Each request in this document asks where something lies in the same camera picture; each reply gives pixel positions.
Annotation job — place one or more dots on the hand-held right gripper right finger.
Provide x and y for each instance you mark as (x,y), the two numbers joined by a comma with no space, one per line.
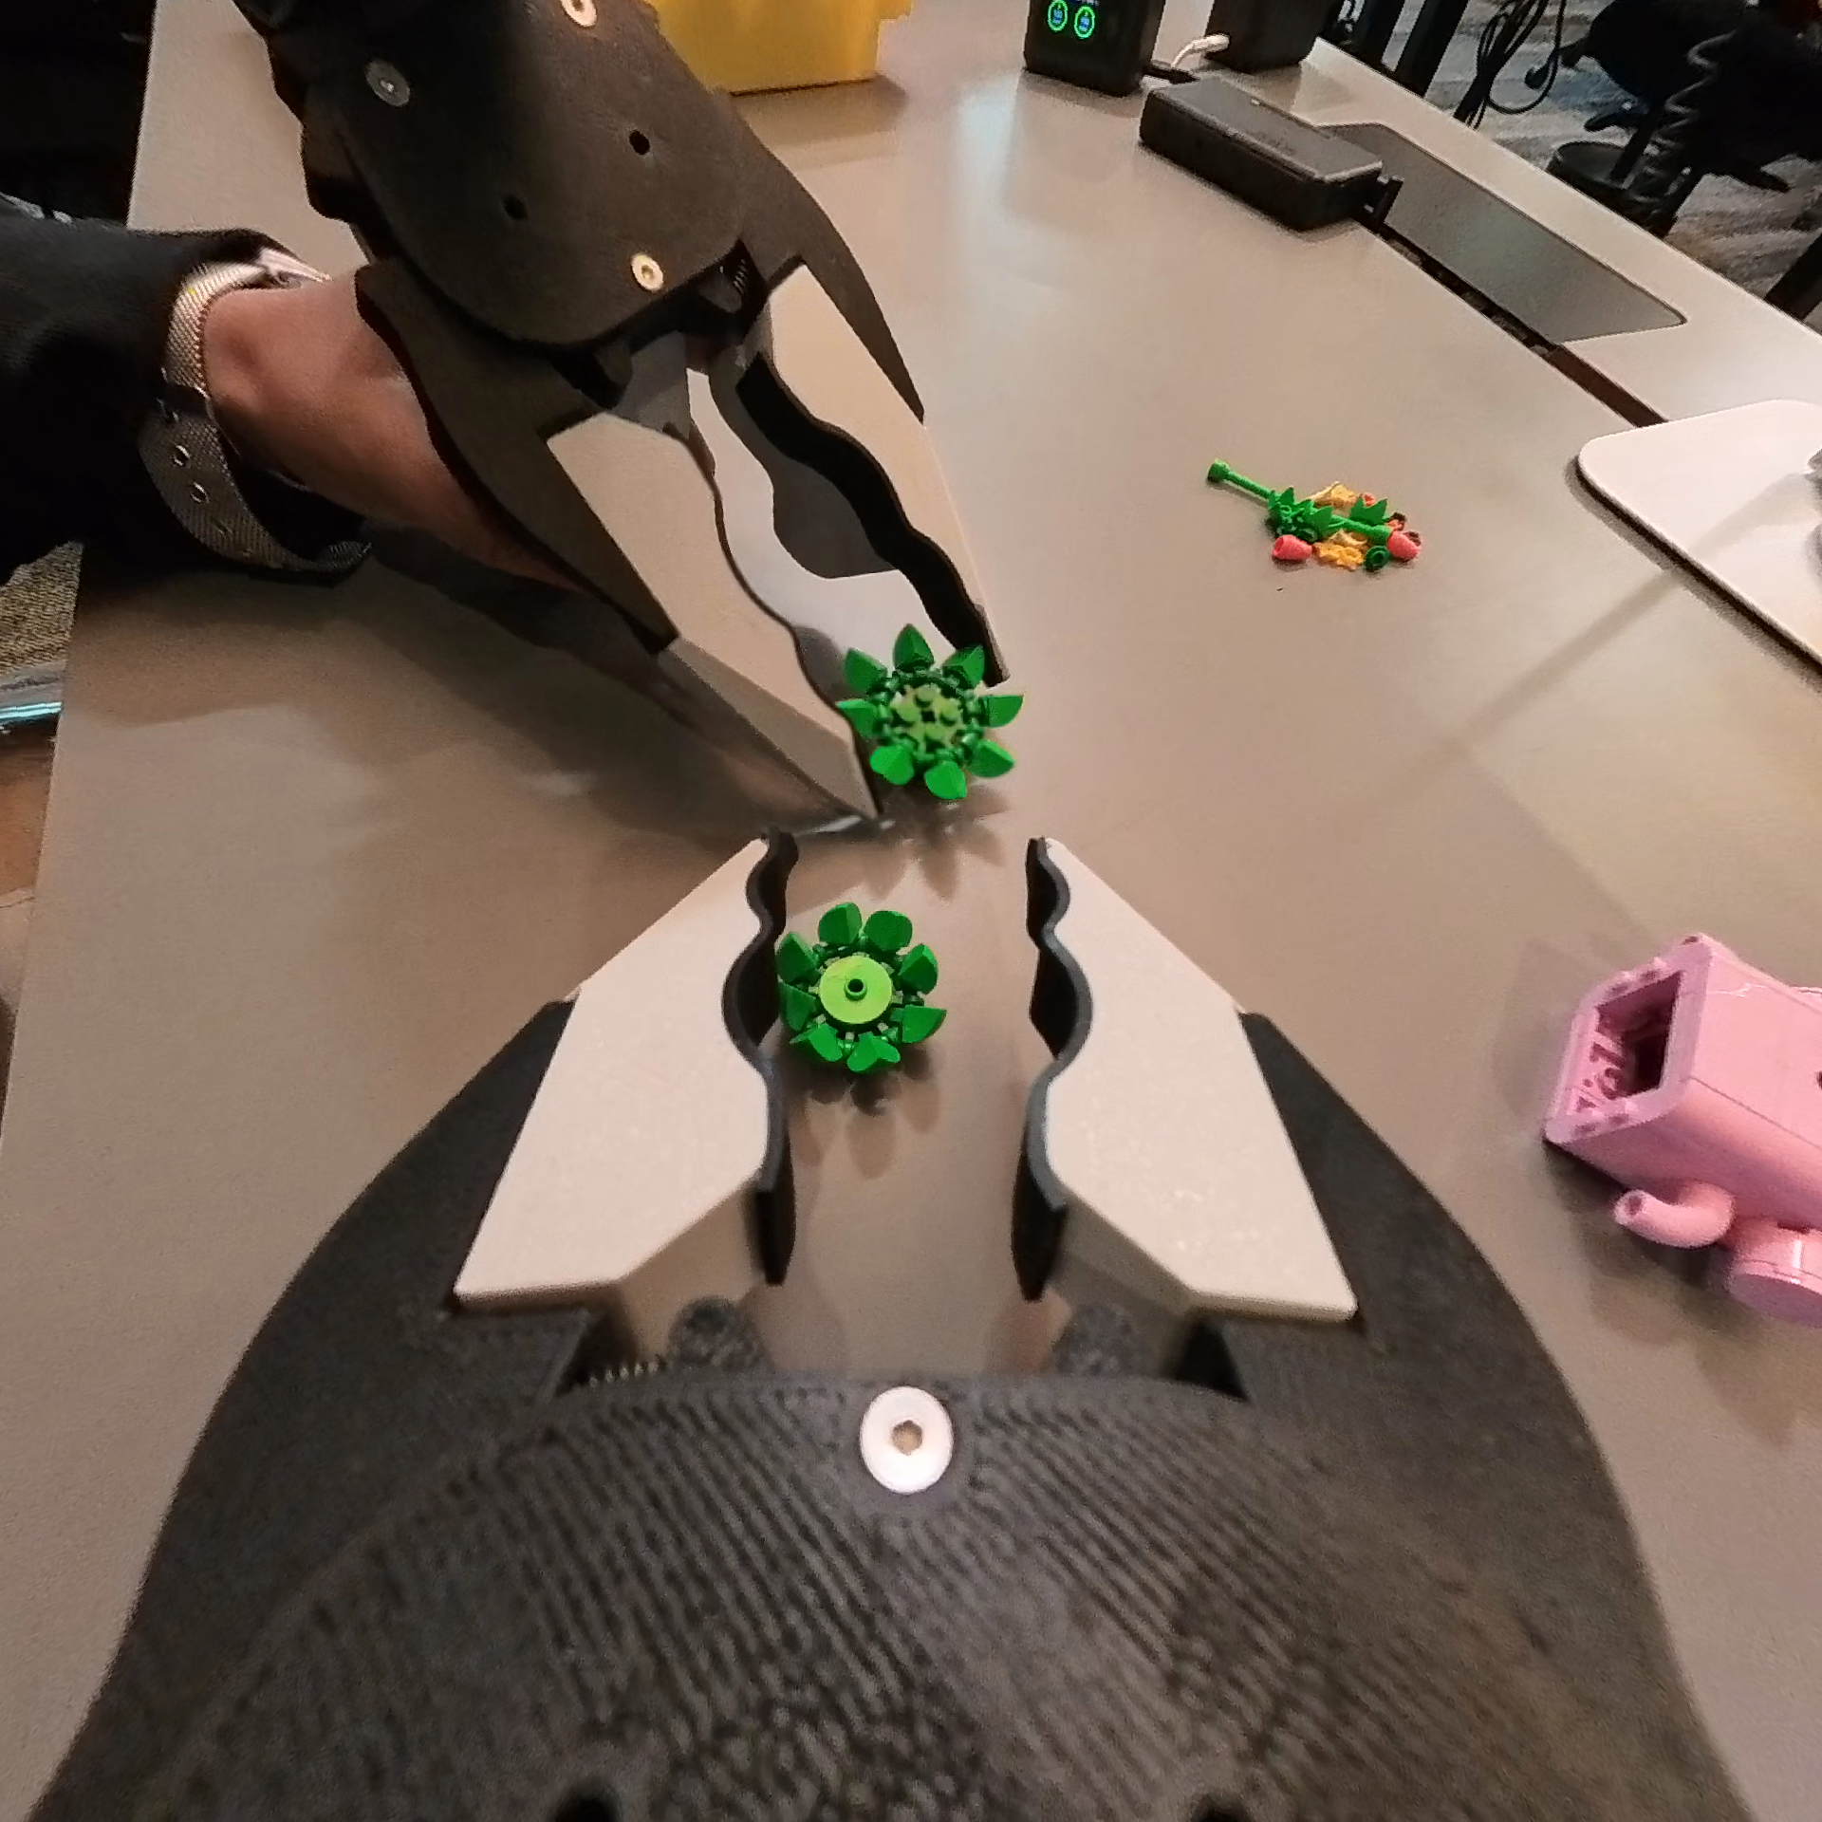
(1181,1167)

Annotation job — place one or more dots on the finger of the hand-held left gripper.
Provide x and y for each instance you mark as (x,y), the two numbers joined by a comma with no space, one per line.
(684,569)
(923,485)

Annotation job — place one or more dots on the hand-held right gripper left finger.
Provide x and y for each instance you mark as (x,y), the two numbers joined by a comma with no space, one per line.
(627,1140)

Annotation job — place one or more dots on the large green brick leaf rosette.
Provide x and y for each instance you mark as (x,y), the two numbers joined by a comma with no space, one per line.
(924,725)

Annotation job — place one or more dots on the small green brick leaf rosette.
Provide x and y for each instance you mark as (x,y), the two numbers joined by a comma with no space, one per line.
(855,991)

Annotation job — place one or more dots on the person's left hand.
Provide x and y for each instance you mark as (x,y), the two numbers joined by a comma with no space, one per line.
(312,386)

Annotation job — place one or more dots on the yellow plastic bin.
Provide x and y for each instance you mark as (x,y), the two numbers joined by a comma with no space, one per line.
(768,43)

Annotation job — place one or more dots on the green toy brick stem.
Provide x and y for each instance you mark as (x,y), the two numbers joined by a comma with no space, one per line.
(1239,481)

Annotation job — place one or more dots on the pile of small flower bricks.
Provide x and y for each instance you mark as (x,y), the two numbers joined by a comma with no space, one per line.
(1346,550)

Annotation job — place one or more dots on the grey wrist watch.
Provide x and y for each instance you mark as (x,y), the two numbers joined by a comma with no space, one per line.
(213,485)

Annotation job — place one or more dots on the black device with green display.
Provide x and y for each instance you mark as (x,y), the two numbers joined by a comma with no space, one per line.
(1096,65)

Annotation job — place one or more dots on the black power brick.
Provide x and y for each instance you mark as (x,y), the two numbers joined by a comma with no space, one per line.
(1251,151)

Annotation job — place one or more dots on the pink toy brick pot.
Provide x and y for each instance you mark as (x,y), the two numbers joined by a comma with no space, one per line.
(1707,1083)

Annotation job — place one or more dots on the small black box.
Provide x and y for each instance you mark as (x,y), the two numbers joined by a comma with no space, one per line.
(1267,29)

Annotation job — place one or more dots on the white book stand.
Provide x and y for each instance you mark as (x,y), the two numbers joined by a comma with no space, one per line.
(1707,497)

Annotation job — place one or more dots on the black office chair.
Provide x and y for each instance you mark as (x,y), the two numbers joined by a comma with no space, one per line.
(1679,157)

